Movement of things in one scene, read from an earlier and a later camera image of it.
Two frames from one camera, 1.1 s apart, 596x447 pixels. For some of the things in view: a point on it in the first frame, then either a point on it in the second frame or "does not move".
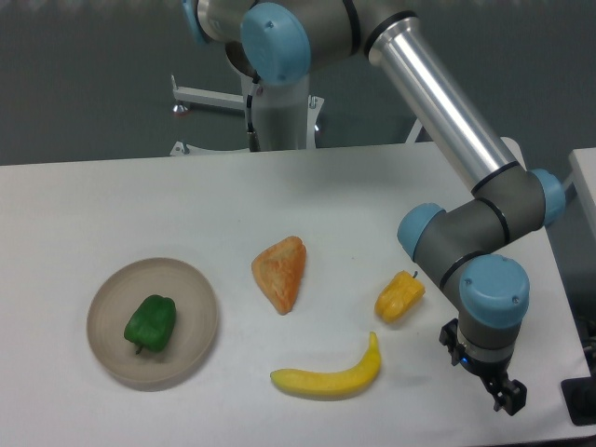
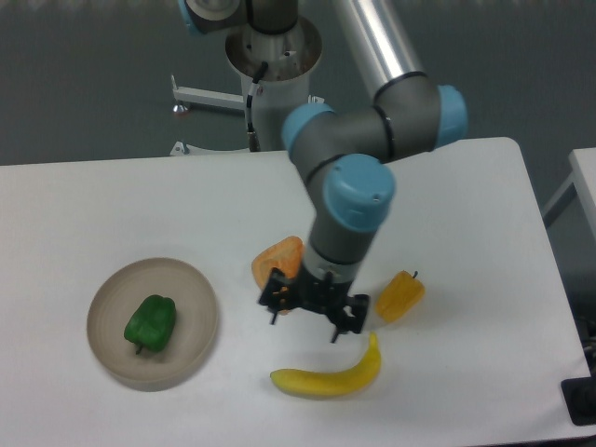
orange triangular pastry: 278,271 does not move
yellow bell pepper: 399,297 does not move
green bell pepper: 152,324 does not move
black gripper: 508,395 -> 327,295
